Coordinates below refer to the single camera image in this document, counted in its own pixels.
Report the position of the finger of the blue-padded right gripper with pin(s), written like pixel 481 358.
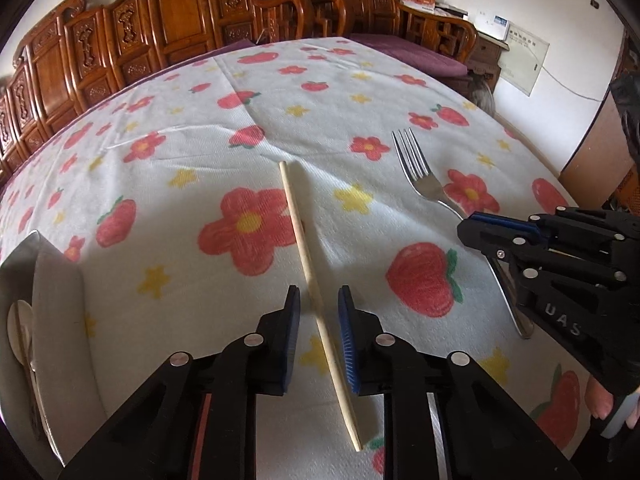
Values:
pixel 443 417

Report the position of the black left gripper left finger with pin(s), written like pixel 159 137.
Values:
pixel 196 418

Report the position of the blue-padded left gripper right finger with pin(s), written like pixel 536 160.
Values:
pixel 490 234

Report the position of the stainless steel fork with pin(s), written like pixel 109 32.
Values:
pixel 425 183

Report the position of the light bamboo chopstick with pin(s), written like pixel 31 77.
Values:
pixel 317 306

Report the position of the person's right hand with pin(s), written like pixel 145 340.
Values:
pixel 598 400

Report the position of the wooden side table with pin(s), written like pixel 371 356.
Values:
pixel 484 59

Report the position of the carved wooden armchair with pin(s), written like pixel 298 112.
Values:
pixel 434 44

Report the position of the cream plastic spoon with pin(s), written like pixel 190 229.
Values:
pixel 19 328

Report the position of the white device on side table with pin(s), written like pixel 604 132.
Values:
pixel 492 25

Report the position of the metal rectangular tin box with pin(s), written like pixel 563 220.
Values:
pixel 52 407

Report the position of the strawberry flower tablecloth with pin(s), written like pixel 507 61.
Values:
pixel 169 198

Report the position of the carved wooden long sofa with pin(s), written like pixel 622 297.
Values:
pixel 77 57

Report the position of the white wall panel box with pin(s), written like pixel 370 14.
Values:
pixel 523 62

